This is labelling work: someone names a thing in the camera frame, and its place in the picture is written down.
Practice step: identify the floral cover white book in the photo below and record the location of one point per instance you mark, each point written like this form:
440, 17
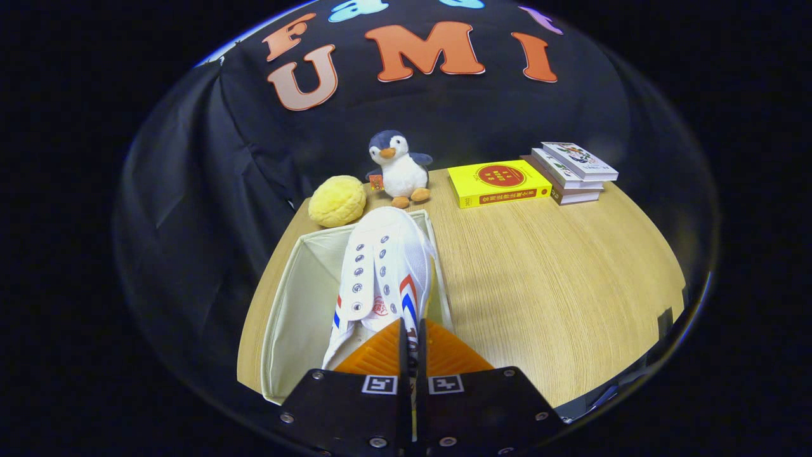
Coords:
580, 158

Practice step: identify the brown cover book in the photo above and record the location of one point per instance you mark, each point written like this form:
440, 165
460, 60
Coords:
577, 197

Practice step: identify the white paperback book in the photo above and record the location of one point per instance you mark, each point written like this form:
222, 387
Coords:
558, 174

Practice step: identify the penguin plush toy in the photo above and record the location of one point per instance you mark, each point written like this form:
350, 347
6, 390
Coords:
403, 174

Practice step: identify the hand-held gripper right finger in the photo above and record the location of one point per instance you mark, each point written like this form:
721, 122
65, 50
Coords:
482, 412

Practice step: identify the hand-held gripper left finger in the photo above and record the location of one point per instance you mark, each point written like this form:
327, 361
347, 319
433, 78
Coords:
349, 412

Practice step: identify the beige fabric storage box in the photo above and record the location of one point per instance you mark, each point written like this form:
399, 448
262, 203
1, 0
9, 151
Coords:
298, 317

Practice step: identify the yellow plush ball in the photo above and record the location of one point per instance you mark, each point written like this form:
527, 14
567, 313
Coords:
337, 202

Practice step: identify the white striped canvas shoe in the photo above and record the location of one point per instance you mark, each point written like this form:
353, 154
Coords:
387, 266

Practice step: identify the yellow book with red circle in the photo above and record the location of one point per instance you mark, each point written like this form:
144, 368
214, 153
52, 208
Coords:
498, 178

